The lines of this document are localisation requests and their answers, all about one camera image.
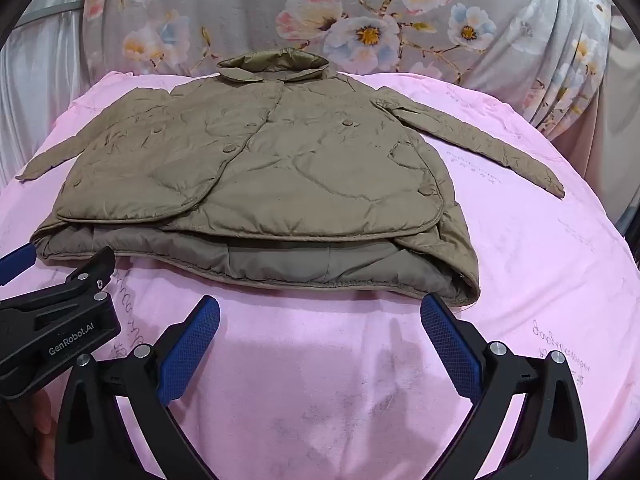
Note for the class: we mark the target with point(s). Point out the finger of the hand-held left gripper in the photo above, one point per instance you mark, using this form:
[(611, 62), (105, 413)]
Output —
[(85, 280), (15, 262)]

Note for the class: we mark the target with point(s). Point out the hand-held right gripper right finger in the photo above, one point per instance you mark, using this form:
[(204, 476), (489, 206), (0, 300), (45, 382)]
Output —
[(447, 342)]

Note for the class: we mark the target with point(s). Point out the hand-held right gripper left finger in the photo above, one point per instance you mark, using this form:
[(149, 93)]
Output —
[(192, 345)]

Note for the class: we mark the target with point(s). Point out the olive quilted jacket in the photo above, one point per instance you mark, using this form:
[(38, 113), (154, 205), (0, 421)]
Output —
[(300, 170)]

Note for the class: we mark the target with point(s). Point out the pink bed sheet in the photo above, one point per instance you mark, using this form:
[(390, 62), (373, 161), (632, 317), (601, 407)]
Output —
[(350, 385)]

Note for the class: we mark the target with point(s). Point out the white curtain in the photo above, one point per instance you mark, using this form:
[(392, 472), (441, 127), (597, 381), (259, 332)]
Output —
[(30, 85)]

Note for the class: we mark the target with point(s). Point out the grey floral cloth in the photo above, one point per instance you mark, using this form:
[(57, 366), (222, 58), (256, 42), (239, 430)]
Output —
[(225, 10)]

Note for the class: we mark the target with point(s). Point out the grey metal rail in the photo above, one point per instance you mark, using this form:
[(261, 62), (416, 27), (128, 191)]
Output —
[(55, 8)]

